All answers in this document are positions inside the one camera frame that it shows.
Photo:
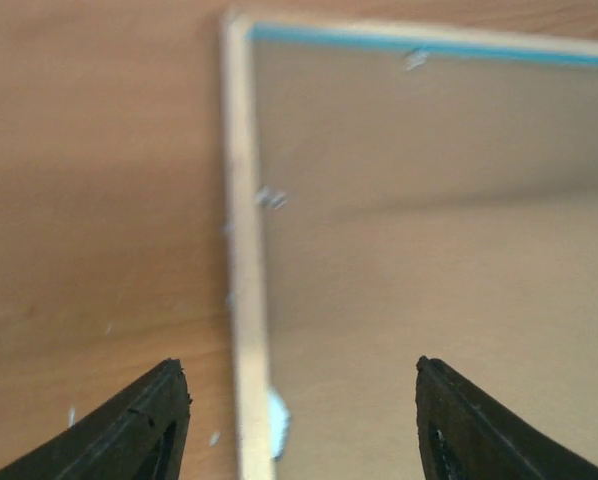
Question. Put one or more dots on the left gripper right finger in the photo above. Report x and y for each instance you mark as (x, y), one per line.
(464, 433)

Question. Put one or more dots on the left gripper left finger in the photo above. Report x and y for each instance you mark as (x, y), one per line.
(139, 433)

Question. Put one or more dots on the blue wooden photo frame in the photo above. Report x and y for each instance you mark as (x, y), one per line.
(399, 190)

